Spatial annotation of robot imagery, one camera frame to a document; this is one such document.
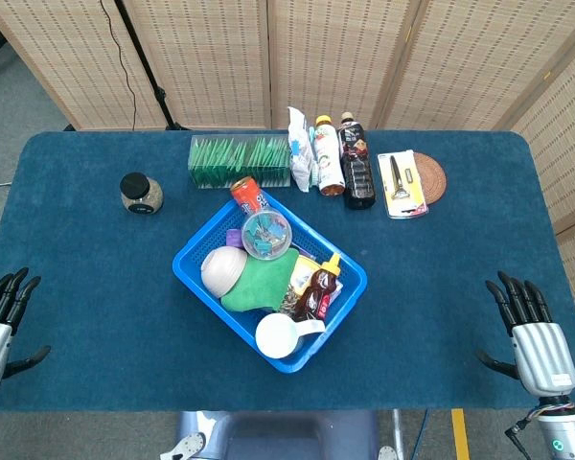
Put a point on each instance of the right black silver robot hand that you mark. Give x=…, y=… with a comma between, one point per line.
x=544, y=354

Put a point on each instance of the orange soda can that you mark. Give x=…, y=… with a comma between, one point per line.
x=246, y=194

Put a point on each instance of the clear tub of clips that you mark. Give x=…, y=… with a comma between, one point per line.
x=267, y=235

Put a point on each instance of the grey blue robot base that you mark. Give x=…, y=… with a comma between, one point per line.
x=278, y=438

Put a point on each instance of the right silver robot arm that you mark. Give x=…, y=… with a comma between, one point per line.
x=565, y=431

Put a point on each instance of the printed snack package corner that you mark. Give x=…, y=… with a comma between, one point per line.
x=336, y=290

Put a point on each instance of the brown sauce bottle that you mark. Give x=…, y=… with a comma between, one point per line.
x=318, y=290

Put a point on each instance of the dark tea bottle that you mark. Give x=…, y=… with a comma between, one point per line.
x=358, y=167

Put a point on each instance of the white label bottle yellow cap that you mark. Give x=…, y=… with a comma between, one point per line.
x=329, y=158

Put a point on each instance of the clear box green packets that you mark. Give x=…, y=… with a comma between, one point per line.
x=239, y=160

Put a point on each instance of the blue felt table cover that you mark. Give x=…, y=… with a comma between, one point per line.
x=100, y=311

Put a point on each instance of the round woven coaster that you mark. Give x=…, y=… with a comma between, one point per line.
x=433, y=177

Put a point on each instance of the glass jar black lid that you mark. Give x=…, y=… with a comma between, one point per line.
x=141, y=194

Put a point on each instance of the blue plastic basket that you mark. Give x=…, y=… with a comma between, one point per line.
x=196, y=273

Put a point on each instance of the yellow razor blister pack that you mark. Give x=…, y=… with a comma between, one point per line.
x=402, y=187

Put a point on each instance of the beige bowl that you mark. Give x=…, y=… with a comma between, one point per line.
x=223, y=270

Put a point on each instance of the yellow lidded packet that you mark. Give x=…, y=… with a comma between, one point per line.
x=304, y=273

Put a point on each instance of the patterned seed packet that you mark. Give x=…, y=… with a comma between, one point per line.
x=291, y=298

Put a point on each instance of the purple block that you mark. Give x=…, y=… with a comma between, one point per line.
x=234, y=238

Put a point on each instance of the white measuring scoop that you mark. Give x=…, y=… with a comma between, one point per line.
x=278, y=335

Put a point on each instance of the green fleece cloth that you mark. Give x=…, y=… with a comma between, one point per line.
x=263, y=282

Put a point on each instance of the blue toothbrush pack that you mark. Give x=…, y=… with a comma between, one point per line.
x=312, y=163

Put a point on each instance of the black tripod stand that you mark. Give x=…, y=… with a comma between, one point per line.
x=146, y=67

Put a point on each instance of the white snack bag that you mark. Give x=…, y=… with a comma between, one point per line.
x=298, y=153

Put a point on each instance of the bamboo folding screen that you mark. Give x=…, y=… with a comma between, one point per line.
x=211, y=57

